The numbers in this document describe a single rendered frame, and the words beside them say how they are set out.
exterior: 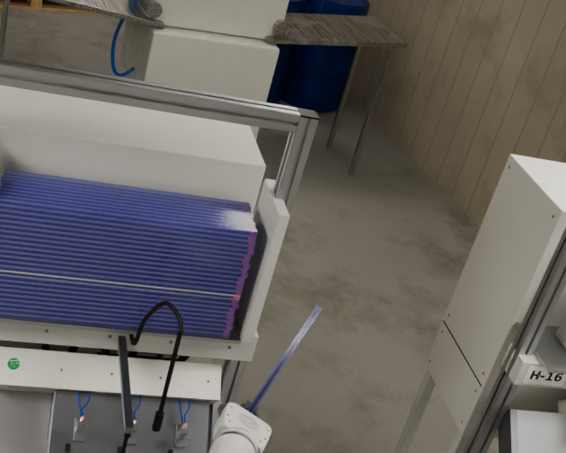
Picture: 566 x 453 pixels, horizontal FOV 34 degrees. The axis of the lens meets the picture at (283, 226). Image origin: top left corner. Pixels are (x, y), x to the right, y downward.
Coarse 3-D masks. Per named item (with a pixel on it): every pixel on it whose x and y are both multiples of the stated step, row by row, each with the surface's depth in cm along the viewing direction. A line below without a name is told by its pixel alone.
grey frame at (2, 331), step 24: (312, 120) 186; (288, 144) 191; (288, 168) 191; (288, 192) 194; (0, 336) 194; (24, 336) 195; (48, 336) 196; (72, 336) 198; (96, 336) 199; (144, 336) 201; (240, 336) 206; (240, 360) 214; (240, 384) 217
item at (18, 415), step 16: (0, 400) 202; (16, 400) 203; (32, 400) 204; (48, 400) 205; (0, 416) 201; (16, 416) 202; (32, 416) 203; (48, 416) 204; (208, 416) 215; (0, 432) 200; (16, 432) 201; (32, 432) 202; (48, 432) 203; (208, 432) 214; (0, 448) 199; (16, 448) 200; (32, 448) 201; (208, 448) 213
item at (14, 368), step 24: (0, 360) 197; (24, 360) 198; (48, 360) 200; (72, 360) 201; (96, 360) 203; (144, 360) 206; (168, 360) 208; (0, 384) 195; (24, 384) 197; (48, 384) 198; (72, 384) 200; (96, 384) 202; (144, 384) 205; (192, 384) 208; (216, 384) 210
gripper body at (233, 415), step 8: (224, 408) 177; (232, 408) 176; (240, 408) 178; (224, 416) 172; (232, 416) 173; (240, 416) 175; (248, 416) 177; (216, 424) 174; (224, 424) 170; (232, 424) 171; (240, 424) 172; (248, 424) 174; (256, 424) 176; (264, 424) 178; (216, 432) 170; (256, 432) 173; (264, 432) 175; (256, 440) 171; (264, 440) 173; (264, 448) 173
